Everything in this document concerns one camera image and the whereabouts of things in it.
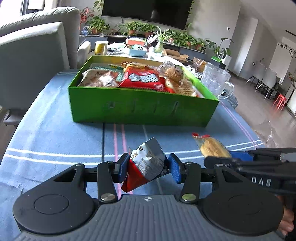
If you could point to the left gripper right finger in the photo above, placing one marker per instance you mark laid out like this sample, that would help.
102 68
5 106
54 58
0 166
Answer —
188 174

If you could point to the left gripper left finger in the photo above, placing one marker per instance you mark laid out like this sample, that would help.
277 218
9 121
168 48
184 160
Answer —
109 173

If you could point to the corn cob snack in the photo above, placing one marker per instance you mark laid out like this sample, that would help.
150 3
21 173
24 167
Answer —
210 147

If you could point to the small red silver packet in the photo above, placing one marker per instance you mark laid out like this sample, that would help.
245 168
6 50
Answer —
146 163

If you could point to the beige patterned snack bag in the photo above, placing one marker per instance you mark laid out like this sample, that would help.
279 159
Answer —
99 78

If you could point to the round pastry black label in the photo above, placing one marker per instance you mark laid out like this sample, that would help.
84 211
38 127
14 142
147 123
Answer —
174 74

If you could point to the red rice cracker bag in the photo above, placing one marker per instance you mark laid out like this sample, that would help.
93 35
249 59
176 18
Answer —
185 87

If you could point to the green snack bag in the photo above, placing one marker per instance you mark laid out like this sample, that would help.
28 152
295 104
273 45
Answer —
115 71

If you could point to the red orange chip bag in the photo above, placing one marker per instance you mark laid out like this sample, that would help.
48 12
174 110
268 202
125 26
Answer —
141 76

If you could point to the person's right hand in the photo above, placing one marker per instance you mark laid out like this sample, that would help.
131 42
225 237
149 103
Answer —
286 225

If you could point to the red stool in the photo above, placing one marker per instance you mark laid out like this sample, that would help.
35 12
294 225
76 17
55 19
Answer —
280 101

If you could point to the green cardboard box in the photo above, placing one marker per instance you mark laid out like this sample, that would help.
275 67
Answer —
136 106

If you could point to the white dining chair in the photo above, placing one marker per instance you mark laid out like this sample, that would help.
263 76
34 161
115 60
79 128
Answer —
269 80

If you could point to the clear glass mug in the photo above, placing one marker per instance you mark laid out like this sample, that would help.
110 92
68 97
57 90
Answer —
216 80

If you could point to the light blue bowl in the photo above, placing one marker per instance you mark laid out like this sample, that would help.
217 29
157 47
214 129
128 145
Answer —
137 51

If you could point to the large leaf potted plant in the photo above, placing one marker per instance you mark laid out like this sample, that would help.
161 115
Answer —
219 53

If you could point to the yellow white can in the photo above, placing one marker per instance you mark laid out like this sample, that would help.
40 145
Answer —
101 47

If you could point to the spider plant in vase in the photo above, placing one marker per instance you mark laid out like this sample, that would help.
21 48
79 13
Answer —
161 36

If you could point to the grey sofa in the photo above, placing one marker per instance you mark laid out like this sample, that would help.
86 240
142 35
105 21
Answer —
34 47

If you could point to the black television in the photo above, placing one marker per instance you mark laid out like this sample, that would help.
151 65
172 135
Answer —
172 13

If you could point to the red flower decoration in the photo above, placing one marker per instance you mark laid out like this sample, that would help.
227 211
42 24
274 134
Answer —
85 15

